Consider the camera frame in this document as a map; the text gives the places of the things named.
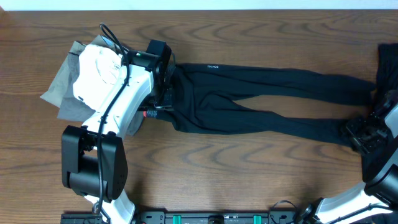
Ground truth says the black leggings red waistband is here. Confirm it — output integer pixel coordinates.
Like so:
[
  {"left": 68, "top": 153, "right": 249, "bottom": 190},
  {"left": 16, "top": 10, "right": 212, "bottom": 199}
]
[{"left": 142, "top": 63, "right": 377, "bottom": 147}]

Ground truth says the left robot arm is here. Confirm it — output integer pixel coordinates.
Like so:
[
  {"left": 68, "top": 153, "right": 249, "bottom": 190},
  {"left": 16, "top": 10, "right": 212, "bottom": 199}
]
[{"left": 60, "top": 40, "right": 173, "bottom": 223}]

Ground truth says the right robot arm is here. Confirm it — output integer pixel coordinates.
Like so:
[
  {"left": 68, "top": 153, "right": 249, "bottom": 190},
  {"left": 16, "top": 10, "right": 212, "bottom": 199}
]
[{"left": 294, "top": 90, "right": 397, "bottom": 223}]

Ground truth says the white t-shirt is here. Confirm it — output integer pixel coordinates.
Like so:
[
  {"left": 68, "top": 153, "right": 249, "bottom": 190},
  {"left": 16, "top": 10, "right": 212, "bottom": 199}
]
[{"left": 73, "top": 44, "right": 121, "bottom": 111}]

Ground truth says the black garment at right edge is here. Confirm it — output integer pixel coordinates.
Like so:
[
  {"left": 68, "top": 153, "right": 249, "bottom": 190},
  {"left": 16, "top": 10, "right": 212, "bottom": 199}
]
[{"left": 376, "top": 44, "right": 397, "bottom": 99}]

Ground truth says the grey folded garment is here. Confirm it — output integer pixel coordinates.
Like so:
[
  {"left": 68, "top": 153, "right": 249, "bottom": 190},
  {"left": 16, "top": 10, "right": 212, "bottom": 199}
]
[{"left": 41, "top": 35, "right": 151, "bottom": 137}]

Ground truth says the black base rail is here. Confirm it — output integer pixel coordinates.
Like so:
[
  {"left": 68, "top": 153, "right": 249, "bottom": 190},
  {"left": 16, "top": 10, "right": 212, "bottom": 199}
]
[{"left": 60, "top": 208, "right": 306, "bottom": 224}]

